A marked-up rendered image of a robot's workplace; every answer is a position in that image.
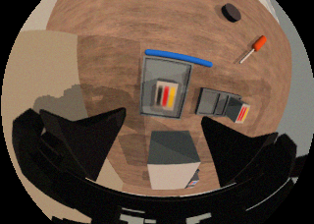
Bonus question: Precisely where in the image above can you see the black flat disc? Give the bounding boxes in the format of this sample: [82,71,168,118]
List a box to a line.
[221,4,242,23]

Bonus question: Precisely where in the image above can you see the tan flat board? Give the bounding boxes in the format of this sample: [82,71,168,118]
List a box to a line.
[1,28,123,224]

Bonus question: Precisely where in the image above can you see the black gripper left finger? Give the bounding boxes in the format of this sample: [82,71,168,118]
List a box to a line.
[39,107,126,182]

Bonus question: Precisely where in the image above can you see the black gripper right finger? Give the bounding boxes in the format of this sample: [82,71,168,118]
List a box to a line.
[200,117,278,188]

